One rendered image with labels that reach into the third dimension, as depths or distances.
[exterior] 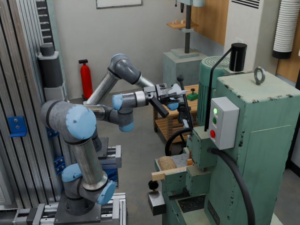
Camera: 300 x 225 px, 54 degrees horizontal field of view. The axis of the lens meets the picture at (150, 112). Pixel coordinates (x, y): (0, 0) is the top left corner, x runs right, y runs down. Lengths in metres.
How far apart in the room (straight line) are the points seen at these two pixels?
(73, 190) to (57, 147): 0.28
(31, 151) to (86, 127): 0.56
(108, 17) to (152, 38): 0.71
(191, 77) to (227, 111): 2.87
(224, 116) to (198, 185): 0.47
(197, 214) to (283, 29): 1.80
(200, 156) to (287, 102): 0.39
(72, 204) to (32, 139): 0.37
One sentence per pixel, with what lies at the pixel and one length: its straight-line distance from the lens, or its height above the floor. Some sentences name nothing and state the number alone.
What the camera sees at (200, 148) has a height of 1.26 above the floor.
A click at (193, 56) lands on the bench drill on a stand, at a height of 0.71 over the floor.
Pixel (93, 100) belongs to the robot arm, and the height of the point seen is 1.10.
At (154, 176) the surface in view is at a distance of 1.55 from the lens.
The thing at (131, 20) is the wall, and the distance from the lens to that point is 4.36.
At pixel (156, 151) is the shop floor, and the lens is 3.27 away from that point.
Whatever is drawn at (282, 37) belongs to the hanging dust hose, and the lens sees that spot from 2.82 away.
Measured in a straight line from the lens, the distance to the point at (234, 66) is 1.22.
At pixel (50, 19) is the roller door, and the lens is 4.13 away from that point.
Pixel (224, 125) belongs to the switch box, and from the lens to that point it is 1.04.
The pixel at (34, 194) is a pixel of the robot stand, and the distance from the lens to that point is 1.80.
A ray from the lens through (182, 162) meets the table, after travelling 1.69.
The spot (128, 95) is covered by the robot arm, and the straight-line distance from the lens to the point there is 1.40.
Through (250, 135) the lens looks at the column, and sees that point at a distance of 1.07.
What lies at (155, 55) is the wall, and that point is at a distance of 4.61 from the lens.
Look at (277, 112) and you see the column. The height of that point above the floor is 1.46.
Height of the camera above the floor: 1.96
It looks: 29 degrees down
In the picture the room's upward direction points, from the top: 1 degrees counter-clockwise
